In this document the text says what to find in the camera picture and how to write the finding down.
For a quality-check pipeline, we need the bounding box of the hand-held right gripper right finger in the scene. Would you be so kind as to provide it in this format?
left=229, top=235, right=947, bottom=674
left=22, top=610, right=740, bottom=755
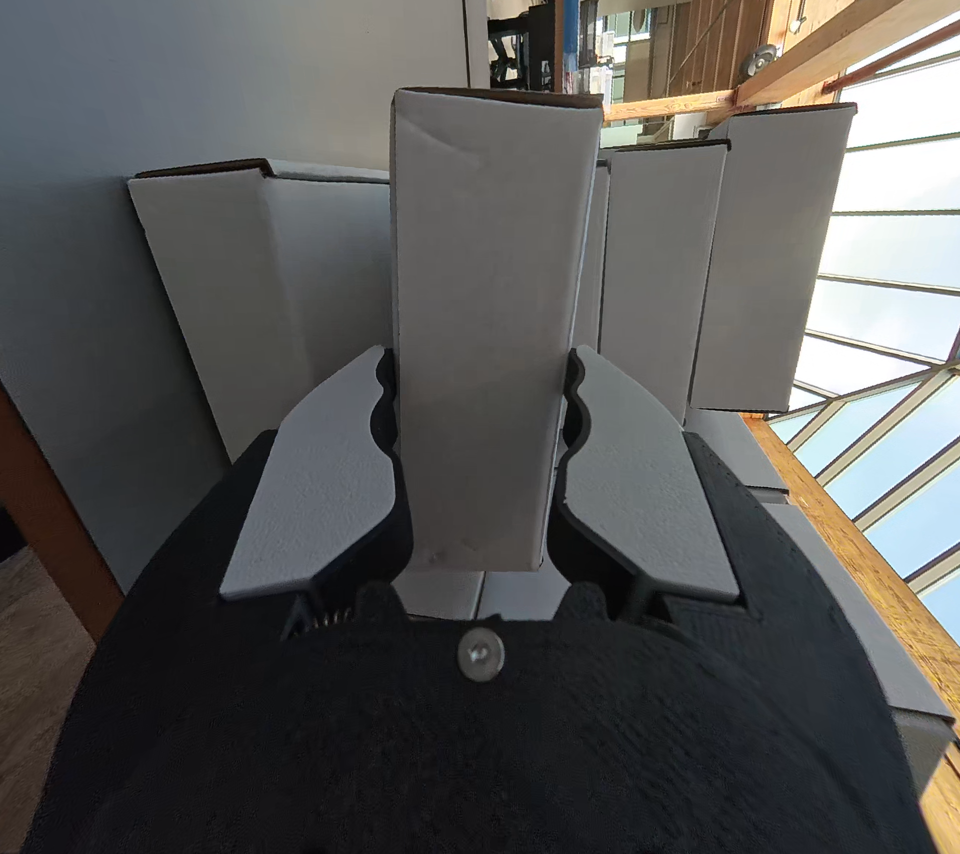
left=549, top=346, right=741, bottom=620

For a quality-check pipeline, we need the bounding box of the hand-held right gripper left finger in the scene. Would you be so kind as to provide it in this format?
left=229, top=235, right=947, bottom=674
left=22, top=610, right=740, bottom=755
left=219, top=346, right=414, bottom=616

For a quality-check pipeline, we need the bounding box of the white cardboard box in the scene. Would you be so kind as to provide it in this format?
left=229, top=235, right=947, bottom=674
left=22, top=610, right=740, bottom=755
left=127, top=87, right=958, bottom=795

